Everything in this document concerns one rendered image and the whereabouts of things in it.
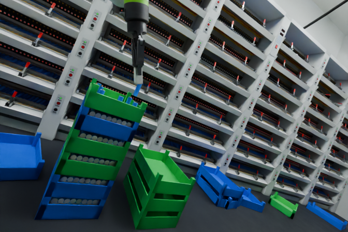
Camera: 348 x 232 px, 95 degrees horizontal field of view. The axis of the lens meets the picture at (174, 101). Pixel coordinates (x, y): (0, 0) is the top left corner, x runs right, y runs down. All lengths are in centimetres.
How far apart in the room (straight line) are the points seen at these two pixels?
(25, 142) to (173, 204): 84
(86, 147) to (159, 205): 39
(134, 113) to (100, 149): 17
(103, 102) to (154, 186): 38
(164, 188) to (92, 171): 29
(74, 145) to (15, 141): 57
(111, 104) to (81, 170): 25
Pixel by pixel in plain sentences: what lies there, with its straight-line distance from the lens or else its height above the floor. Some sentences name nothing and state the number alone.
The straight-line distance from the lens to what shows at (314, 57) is 243.
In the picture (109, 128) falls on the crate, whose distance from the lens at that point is 62.
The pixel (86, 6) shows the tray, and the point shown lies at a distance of 125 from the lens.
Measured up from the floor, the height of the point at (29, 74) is 33.
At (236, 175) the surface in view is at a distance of 180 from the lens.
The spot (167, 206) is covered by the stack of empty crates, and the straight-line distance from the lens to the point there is 82.
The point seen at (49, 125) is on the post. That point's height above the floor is 9.
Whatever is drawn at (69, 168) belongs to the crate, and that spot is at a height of 19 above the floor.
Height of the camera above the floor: 53
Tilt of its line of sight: level
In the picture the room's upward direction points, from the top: 23 degrees clockwise
